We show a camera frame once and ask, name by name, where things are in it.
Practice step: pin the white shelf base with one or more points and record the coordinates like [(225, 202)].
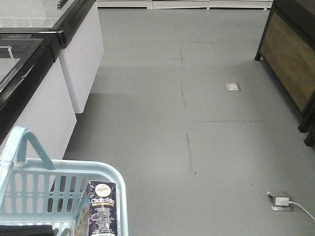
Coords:
[(185, 4)]

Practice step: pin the white power adapter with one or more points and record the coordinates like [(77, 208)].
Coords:
[(281, 201)]

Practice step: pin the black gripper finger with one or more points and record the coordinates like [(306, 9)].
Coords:
[(26, 230)]

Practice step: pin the near white chest freezer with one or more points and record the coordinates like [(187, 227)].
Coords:
[(33, 91)]

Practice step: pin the far steel floor socket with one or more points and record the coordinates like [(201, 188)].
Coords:
[(233, 87)]

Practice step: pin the white chest freezer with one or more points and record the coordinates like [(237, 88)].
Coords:
[(33, 91), (75, 24)]

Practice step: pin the far white chest freezer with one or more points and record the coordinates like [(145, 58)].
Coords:
[(75, 24)]

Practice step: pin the open floor socket box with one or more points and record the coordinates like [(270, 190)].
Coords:
[(270, 196)]

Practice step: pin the light blue plastic basket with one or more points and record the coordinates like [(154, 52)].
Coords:
[(37, 190)]

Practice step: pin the Chocofello cookie box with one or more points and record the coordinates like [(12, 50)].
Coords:
[(97, 214)]

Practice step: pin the wooden black-framed produce stand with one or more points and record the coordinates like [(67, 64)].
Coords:
[(287, 46)]

